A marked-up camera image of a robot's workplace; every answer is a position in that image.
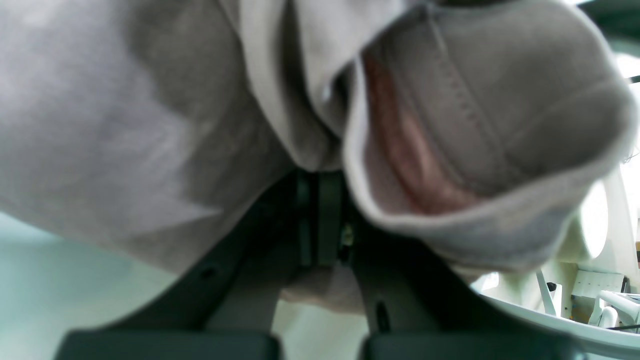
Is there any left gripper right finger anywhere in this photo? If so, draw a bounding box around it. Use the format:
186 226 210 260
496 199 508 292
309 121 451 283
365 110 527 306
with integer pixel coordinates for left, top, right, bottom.
317 172 586 360

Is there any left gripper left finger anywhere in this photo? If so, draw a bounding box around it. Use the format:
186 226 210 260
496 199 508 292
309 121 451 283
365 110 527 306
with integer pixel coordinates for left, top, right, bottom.
55 171 318 360

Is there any pink t-shirt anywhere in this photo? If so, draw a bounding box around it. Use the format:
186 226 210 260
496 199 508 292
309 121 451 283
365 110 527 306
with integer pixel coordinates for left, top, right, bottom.
0 0 639 283

